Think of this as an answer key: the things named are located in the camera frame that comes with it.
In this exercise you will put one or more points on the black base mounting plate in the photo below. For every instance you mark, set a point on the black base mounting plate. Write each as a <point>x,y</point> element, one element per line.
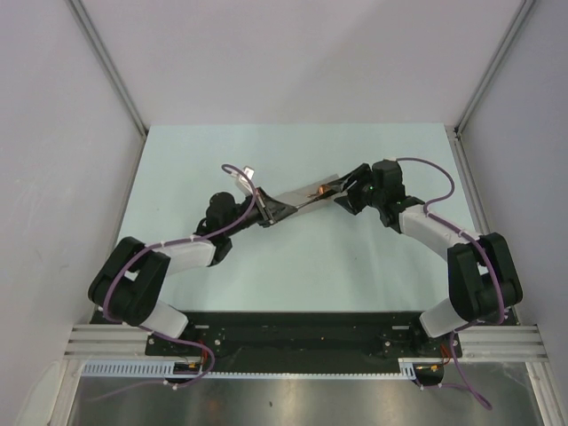
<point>318,343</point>

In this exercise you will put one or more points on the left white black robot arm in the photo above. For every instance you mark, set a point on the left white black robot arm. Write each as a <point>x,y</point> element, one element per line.
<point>128,286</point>

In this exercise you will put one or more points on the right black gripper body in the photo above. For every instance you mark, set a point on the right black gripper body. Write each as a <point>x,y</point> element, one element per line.
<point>373,197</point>

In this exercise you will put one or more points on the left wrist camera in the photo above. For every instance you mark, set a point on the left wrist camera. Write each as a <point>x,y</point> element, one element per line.
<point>243,179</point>

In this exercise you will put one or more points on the aluminium frame rail left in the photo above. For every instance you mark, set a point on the aluminium frame rail left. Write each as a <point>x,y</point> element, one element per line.
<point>103,341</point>

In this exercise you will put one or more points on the grey cloth napkin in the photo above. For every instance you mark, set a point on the grey cloth napkin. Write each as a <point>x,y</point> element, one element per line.
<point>303,197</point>

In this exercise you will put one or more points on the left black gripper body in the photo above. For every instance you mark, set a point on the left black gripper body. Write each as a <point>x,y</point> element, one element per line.
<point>255,216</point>

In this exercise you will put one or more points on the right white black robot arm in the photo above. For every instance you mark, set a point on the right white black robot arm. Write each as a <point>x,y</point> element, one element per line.
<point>482,277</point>

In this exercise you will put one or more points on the aluminium frame rail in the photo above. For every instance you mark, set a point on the aluminium frame rail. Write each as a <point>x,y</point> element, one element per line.
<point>103,341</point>
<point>475,204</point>

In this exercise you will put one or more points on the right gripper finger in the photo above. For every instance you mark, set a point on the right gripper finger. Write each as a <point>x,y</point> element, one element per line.
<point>353,205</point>
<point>359,175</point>

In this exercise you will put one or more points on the copper spoon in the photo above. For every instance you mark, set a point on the copper spoon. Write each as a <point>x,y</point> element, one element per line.
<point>323,190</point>

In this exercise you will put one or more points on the aluminium frame post left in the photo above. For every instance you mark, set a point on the aluminium frame post left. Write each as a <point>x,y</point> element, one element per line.
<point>100,51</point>

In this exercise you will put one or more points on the aluminium frame rail right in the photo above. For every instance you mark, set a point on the aluminium frame rail right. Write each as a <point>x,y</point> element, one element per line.
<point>475,204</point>

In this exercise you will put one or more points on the silver butter knife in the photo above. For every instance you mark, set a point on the silver butter knife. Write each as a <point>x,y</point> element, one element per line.
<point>311,202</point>

